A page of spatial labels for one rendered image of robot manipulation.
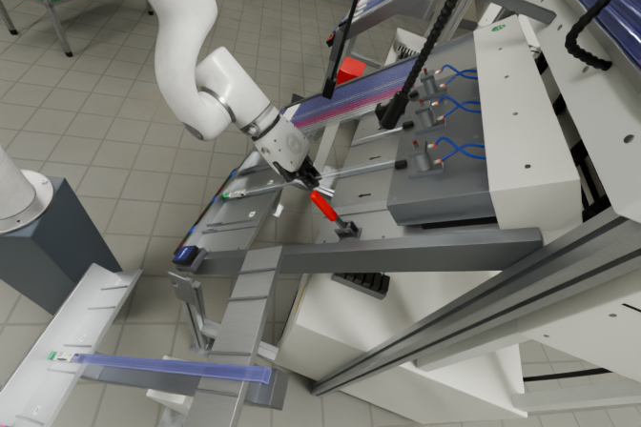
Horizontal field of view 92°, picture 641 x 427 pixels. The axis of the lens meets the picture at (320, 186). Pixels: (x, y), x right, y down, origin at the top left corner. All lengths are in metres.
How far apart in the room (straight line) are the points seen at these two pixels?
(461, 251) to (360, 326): 0.53
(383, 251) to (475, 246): 0.12
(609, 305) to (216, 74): 0.66
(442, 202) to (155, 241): 1.45
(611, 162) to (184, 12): 0.52
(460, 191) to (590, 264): 0.14
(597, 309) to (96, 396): 1.46
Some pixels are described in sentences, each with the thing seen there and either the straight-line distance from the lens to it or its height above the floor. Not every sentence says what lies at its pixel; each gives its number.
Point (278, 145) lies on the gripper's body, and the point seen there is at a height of 1.03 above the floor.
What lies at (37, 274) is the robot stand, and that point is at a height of 0.48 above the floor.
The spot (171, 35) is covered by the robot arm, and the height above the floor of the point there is 1.20.
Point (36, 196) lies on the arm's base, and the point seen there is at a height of 0.71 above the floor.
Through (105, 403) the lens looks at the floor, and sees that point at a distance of 1.52.
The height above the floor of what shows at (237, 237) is 0.82.
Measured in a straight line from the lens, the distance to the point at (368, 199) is 0.57.
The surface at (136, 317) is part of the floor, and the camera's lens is 1.56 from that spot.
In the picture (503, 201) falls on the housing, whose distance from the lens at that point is 0.40.
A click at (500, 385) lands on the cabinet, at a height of 0.62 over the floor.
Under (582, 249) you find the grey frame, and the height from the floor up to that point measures 1.25.
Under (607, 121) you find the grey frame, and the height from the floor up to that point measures 1.34.
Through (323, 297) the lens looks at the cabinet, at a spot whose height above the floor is 0.62.
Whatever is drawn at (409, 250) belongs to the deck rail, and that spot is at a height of 1.11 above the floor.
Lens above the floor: 1.46
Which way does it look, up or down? 49 degrees down
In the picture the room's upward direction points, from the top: 21 degrees clockwise
